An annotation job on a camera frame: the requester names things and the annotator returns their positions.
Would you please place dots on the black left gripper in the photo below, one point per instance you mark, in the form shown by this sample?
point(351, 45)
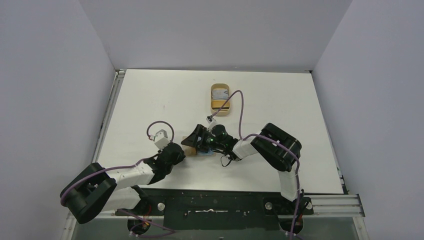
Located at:
point(181, 157)

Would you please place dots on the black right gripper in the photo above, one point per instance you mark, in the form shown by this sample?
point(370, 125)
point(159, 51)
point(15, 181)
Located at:
point(203, 139)

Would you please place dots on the beige card holder wallet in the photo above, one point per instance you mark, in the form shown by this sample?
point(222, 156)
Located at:
point(191, 152)

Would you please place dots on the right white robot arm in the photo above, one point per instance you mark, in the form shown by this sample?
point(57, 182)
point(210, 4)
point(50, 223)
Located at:
point(280, 149)

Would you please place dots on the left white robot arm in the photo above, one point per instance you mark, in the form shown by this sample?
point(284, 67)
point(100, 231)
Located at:
point(97, 189)

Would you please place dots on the yellow card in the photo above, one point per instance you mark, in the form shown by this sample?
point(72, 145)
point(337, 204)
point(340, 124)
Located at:
point(220, 104)

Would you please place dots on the beige oval tray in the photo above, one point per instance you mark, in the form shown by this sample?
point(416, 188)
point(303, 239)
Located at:
point(219, 113)

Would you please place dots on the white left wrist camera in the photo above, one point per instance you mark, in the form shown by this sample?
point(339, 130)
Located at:
point(161, 139)

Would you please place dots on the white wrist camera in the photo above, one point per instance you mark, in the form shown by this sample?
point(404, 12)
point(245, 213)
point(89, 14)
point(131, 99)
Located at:
point(211, 122)
point(161, 139)

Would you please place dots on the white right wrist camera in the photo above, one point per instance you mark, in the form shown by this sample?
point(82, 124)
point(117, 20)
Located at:
point(211, 122)

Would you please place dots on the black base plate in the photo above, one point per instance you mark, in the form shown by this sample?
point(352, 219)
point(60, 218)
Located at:
point(221, 210)

